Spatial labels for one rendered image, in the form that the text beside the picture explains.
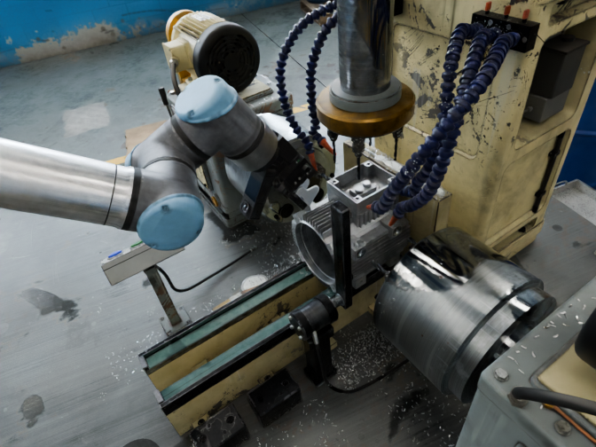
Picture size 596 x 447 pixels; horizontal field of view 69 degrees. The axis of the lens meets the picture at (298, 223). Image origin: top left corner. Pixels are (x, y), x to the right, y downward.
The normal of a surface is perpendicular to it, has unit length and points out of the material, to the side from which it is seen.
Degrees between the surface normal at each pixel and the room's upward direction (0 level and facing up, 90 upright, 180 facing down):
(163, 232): 93
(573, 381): 0
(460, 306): 32
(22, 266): 0
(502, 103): 90
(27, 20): 90
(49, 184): 62
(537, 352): 0
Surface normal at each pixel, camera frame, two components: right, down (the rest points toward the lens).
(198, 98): -0.43, -0.47
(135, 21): 0.38, 0.59
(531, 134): -0.07, -0.71
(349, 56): -0.60, 0.58
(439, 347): -0.77, 0.04
